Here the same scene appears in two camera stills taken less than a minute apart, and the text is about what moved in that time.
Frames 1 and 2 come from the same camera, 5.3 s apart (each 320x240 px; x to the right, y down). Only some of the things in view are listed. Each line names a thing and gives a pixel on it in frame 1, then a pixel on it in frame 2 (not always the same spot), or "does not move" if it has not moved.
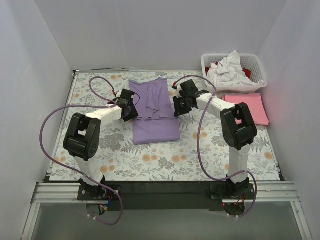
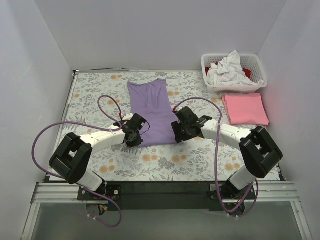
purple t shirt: x=156 y=120 does not move
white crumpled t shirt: x=229 y=71 does not move
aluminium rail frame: x=274 y=192 does not move
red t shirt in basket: x=247 y=72 does not move
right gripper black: x=179 y=105 -> x=176 y=132
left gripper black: x=131 y=113 -> x=135 y=142
